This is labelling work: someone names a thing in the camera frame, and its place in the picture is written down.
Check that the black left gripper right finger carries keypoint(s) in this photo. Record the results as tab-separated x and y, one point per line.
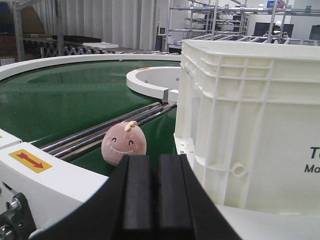
185	211

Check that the metal pipe rack shelving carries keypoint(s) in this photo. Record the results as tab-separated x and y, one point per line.
262	21

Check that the grey steel shelf rack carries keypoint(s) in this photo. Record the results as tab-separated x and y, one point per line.
23	35

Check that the white plastic tote box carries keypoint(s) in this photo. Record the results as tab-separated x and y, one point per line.
248	119

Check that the white round conveyor frame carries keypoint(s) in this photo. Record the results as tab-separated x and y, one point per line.
54	187

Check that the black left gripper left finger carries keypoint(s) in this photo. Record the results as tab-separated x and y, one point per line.
121	209

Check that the steel transfer rollers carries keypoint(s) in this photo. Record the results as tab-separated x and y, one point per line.
78	144

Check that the pink smiling plush ball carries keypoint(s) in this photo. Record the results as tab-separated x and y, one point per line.
125	138

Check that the green conveyor belt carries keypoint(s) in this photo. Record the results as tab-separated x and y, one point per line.
45	105

